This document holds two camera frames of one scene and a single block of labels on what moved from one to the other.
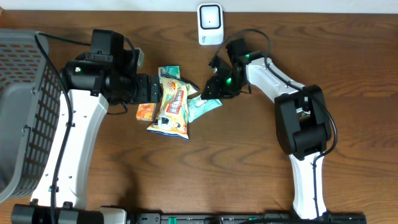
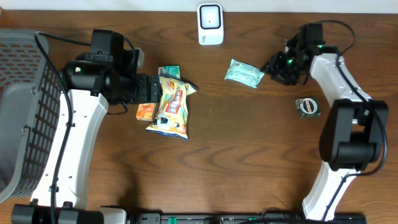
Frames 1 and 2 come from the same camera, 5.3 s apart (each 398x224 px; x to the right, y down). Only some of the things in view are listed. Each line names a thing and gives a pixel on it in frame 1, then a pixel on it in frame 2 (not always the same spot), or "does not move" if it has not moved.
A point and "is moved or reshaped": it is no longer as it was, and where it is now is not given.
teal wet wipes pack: [198, 106] is moved or reshaped
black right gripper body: [224, 84] -> [285, 66]
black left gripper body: [143, 88] does not move
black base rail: [246, 218] does not move
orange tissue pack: [146, 111] does not move
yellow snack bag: [171, 117] does not move
